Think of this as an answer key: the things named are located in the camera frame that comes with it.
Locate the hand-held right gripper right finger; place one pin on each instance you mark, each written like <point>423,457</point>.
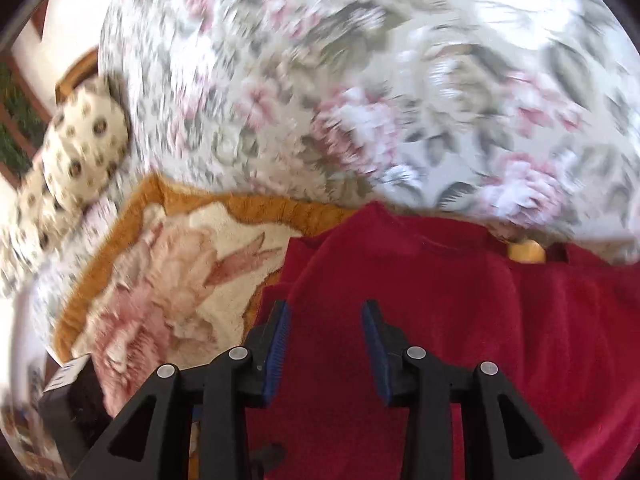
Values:
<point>375,350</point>

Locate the dark red sweater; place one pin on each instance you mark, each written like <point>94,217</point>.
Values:
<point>475,335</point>

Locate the wooden chair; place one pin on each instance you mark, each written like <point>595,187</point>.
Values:
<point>75,72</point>

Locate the green foliage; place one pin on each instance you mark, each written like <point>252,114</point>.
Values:
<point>15,120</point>

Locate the plush flower-print blanket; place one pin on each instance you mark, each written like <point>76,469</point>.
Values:
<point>175,260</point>

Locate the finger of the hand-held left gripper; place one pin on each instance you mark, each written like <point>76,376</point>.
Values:
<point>267,455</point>

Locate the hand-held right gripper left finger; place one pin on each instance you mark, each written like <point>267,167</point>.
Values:
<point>277,347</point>

